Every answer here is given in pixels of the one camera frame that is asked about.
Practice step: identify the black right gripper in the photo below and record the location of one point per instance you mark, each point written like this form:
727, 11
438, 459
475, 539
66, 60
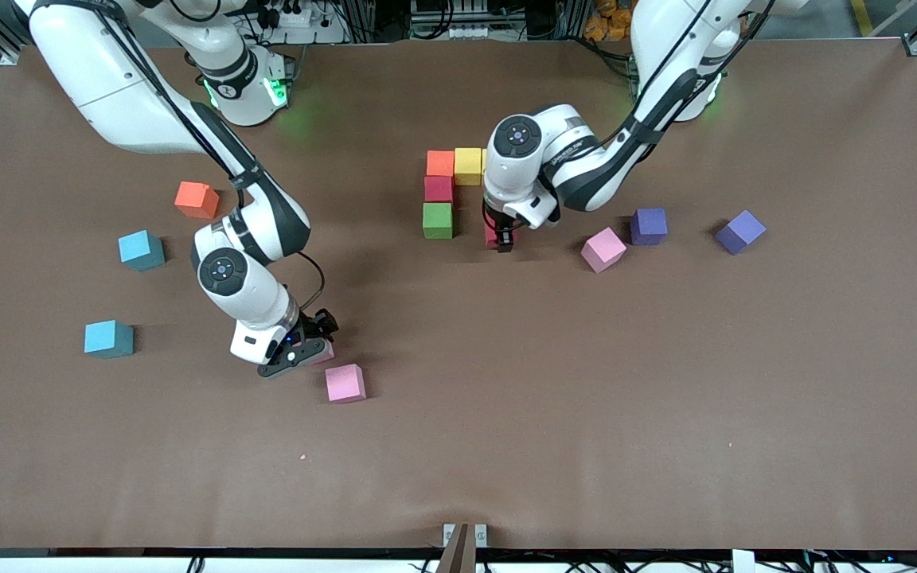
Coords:
314, 325

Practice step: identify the red foam cube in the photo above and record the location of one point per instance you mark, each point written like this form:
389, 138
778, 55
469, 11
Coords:
438, 189
491, 237

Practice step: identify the pink foam cube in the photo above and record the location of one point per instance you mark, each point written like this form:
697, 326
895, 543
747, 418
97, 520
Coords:
345, 383
603, 249
325, 351

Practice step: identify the yellow foam cube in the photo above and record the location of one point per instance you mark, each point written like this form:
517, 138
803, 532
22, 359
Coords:
468, 166

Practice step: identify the green foam cube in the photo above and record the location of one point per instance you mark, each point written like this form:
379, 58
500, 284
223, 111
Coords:
438, 220

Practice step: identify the orange foam cube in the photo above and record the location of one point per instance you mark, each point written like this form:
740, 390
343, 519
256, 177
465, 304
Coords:
440, 163
196, 199

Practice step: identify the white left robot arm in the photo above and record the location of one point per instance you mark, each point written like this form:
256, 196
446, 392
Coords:
518, 139

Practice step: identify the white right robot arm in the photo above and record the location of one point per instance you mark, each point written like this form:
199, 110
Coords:
228, 274

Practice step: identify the purple foam cube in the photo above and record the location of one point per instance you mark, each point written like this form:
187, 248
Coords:
649, 226
740, 231

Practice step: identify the white power strip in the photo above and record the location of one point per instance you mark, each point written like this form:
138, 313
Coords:
307, 17
458, 32

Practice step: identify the blue foam cube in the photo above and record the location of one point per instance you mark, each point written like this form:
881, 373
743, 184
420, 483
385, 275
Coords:
141, 250
108, 338

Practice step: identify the brown table cover mat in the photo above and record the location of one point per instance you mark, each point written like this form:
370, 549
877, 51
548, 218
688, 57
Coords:
458, 477

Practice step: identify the pile of orange objects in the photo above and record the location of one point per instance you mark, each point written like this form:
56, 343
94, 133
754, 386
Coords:
610, 24

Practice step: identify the small metal bracket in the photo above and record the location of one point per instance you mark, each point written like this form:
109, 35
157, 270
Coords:
448, 532

